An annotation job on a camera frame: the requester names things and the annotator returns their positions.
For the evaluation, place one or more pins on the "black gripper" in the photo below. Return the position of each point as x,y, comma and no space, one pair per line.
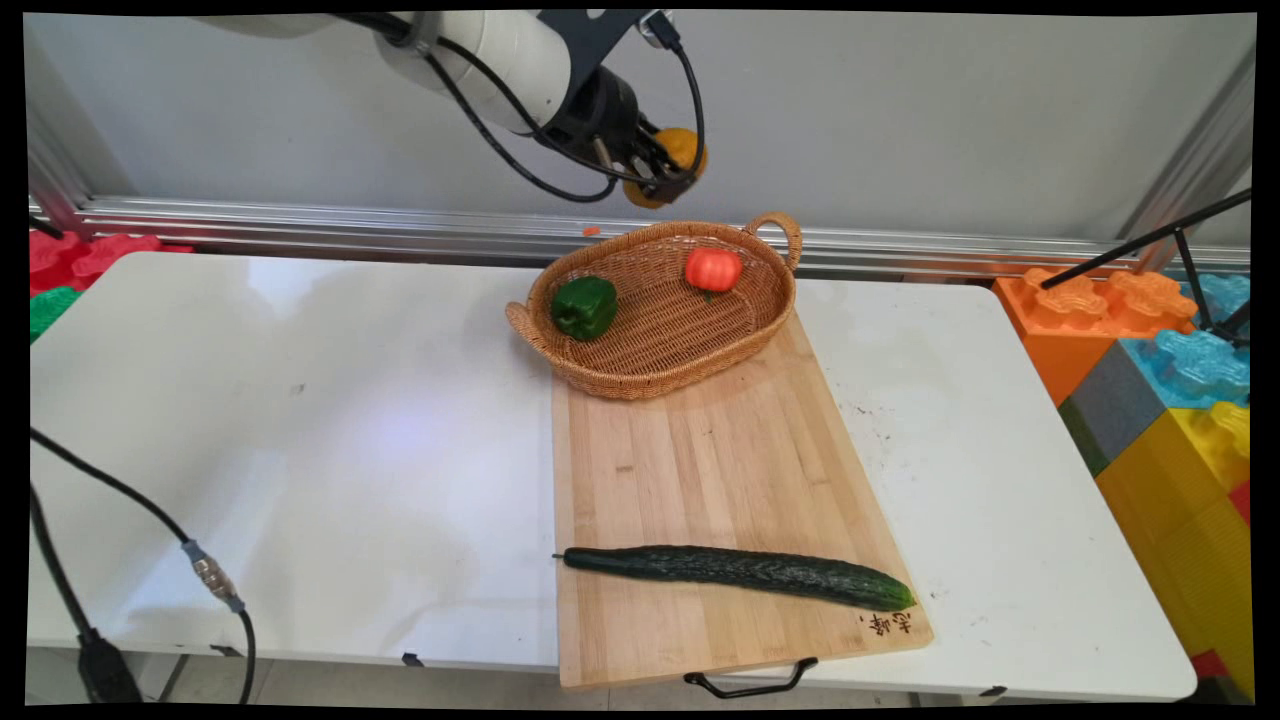
600,115

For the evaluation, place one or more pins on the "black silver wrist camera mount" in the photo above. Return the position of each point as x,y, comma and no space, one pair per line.
590,35

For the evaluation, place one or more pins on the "grey foam block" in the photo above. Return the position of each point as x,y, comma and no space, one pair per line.
1115,405

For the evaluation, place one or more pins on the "green foam block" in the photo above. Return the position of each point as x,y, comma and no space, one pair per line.
50,310

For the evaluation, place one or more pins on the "black tripod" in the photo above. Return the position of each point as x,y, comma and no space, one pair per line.
1180,255

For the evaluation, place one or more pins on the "brown potato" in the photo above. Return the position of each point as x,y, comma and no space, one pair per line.
682,147

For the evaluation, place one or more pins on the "woven wicker basket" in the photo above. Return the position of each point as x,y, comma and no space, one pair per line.
660,335

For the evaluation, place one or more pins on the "slanted aluminium frame post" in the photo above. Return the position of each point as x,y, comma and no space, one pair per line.
1195,160

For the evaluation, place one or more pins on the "dark green cucumber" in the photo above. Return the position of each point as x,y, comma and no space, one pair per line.
740,572

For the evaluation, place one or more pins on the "aluminium frame rail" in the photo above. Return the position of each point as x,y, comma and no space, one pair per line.
400,230

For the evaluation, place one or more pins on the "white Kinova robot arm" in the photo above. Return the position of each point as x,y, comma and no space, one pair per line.
480,60

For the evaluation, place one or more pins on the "blue foam block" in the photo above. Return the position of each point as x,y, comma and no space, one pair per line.
1205,365

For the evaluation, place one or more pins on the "small red foam block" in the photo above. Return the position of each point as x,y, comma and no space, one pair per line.
1208,664

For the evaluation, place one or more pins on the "green bell pepper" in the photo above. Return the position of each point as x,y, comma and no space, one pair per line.
585,306

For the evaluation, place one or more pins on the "red tomato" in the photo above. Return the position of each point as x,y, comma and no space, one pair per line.
713,269

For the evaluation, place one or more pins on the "orange foam block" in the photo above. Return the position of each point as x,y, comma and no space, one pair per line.
1075,325

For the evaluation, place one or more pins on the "wooden cutting board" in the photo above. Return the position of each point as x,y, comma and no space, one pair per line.
740,480

